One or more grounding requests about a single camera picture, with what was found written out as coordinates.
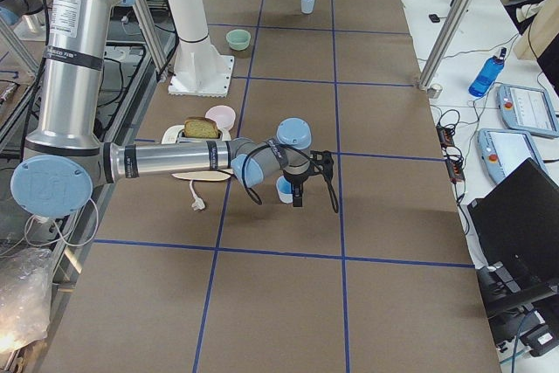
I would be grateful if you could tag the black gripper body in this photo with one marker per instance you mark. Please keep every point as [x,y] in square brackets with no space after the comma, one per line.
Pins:
[298,182]

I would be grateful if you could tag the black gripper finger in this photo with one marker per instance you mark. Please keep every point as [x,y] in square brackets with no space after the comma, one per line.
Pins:
[297,195]

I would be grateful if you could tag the light blue cup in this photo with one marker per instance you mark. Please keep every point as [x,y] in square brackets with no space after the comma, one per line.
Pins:
[284,190]
[307,6]

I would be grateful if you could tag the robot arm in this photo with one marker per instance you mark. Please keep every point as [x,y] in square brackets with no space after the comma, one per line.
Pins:
[63,159]

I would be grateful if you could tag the green bowl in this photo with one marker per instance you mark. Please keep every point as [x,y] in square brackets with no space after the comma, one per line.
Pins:
[238,39]

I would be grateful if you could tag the pink bowl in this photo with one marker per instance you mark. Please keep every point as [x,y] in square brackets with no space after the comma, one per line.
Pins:
[224,116]

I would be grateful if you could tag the toaster white plug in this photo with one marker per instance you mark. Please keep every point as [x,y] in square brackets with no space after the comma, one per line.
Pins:
[198,203]

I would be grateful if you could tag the toast slice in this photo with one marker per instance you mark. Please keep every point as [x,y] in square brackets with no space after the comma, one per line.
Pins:
[200,127]

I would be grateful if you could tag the cream toaster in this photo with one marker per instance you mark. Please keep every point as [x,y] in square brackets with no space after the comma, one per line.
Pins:
[175,136]

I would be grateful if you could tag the black power strip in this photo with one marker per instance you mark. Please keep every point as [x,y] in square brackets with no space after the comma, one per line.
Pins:
[454,159]

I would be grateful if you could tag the blue water bottle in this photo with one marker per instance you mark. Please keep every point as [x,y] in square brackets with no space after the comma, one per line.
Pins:
[488,74]

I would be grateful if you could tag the teach pendant near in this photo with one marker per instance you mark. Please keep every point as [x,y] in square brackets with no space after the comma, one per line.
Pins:
[504,150]

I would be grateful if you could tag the teach pendant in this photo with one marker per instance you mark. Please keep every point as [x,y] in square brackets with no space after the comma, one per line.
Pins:
[529,109]
[504,150]

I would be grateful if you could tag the black laptop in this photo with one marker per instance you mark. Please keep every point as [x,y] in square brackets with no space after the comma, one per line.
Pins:
[517,225]

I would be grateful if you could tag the teach pendant far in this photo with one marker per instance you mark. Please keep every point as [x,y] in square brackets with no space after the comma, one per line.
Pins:
[529,109]

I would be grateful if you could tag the clear plastic bag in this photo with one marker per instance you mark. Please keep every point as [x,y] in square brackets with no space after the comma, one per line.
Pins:
[26,296]

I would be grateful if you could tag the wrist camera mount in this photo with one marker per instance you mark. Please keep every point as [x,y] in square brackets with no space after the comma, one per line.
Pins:
[321,164]

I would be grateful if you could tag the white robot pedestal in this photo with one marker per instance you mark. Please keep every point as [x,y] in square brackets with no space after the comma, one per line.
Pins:
[199,68]

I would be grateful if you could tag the aluminium frame post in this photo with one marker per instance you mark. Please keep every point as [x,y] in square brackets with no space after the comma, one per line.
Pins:
[443,41]

